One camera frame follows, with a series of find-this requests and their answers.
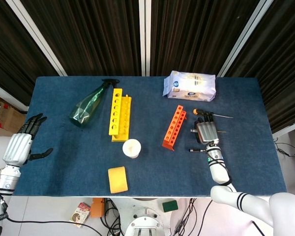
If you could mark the black precision screwdriver thin shaft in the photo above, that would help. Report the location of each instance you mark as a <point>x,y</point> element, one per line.
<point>193,130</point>

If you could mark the white paper cup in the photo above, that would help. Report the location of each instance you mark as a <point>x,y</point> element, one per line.
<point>131,148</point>

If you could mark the brown cardboard box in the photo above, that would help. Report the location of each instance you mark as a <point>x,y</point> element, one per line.
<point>7,118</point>

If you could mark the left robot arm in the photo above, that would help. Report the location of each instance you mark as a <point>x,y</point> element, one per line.
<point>7,177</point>

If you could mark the yellow sponge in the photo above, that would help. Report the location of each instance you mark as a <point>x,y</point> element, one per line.
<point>117,180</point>

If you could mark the orange tool holder rack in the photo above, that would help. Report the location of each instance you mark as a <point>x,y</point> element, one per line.
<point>173,127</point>

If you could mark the dark pleated curtain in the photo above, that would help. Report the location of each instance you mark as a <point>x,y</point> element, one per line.
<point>100,37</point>

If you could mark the green transparent spray bottle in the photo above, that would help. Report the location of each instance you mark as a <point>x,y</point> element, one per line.
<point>86,108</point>

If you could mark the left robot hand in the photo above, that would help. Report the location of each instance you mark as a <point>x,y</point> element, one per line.
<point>17,147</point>

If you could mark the green sponge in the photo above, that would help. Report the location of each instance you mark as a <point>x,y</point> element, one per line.
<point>170,206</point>

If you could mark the printed snack box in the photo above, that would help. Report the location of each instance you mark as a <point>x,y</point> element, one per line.
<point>79,215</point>

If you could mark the black precision screwdriver short shaft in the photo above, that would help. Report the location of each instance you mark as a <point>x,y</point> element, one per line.
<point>195,150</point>

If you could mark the blue table cloth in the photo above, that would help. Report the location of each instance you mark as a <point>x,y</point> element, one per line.
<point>150,172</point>

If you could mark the white frame post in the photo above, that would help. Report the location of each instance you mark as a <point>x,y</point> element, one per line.
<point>39,41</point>
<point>245,41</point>
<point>145,37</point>

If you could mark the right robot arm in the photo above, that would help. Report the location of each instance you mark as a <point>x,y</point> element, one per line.
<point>218,169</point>

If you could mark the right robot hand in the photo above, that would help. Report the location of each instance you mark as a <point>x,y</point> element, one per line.
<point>207,131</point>

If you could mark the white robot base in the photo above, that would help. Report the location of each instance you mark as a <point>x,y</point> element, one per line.
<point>145,221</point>

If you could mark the white wet wipes pack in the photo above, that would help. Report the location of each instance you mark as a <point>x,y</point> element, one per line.
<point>189,86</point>

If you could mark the yellow plastic test tube rack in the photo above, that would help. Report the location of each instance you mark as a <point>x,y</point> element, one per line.
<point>116,113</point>

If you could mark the orange box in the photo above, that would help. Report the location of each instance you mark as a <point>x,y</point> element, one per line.
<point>97,207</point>

